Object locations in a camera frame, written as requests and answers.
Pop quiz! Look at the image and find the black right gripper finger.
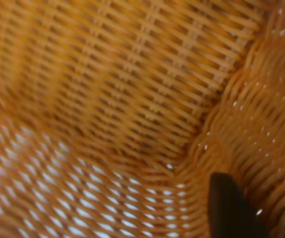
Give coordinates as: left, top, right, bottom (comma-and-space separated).
207, 172, 270, 238

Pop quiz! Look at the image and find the yellow woven wicker basket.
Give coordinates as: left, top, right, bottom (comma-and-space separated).
0, 0, 285, 238

